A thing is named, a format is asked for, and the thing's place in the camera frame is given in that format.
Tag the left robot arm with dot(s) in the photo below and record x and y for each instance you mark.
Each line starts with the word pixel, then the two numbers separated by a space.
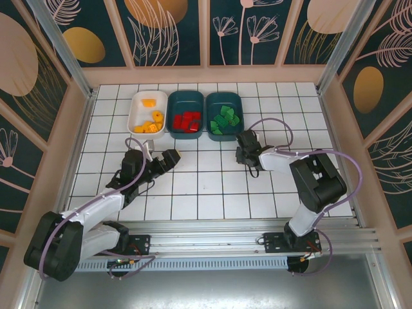
pixel 51 244

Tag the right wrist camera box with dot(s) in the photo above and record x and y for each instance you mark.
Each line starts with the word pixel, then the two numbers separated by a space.
pixel 256 133

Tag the yellow lego brick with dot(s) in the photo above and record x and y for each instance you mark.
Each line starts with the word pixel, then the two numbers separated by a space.
pixel 150 123
pixel 155 128
pixel 148 102
pixel 146 128
pixel 139 129

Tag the green curved lego brick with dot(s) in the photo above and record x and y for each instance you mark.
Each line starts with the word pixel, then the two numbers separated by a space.
pixel 235 121

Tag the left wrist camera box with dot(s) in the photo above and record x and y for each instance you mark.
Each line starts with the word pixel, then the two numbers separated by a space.
pixel 150 146

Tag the grey metal base plate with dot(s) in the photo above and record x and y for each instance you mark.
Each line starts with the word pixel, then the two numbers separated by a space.
pixel 206 289

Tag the red lego brick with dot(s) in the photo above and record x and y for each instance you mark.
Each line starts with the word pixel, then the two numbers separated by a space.
pixel 197 126
pixel 177 122
pixel 186 127
pixel 195 116
pixel 185 118

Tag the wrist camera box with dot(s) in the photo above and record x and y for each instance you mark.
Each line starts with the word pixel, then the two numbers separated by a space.
pixel 150 146
pixel 256 133

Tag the aluminium frame post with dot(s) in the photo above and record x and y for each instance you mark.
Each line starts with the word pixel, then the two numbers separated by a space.
pixel 339 45
pixel 62 48

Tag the white plastic container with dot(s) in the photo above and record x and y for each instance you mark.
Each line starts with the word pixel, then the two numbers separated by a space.
pixel 146 112

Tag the aluminium extrusion rail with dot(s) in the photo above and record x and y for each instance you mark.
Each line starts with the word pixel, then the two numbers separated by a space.
pixel 206 235

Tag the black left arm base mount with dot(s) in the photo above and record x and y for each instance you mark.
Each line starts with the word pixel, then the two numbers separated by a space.
pixel 141 243

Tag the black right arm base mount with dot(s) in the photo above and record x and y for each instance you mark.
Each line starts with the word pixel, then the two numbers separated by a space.
pixel 273 243

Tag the teal plastic container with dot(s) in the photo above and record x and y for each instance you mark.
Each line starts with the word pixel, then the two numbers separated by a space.
pixel 186 103
pixel 222 99

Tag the tall green lego brick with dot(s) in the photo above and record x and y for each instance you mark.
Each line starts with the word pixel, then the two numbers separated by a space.
pixel 214 125

